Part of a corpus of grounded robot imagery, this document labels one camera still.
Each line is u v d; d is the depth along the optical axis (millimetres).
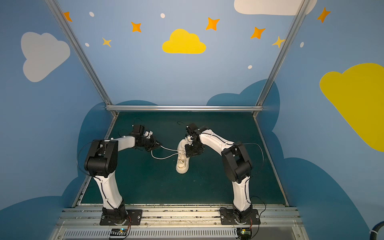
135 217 738
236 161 522
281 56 867
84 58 865
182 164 860
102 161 531
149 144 908
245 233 733
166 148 984
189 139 820
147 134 954
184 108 1118
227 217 741
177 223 734
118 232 732
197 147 796
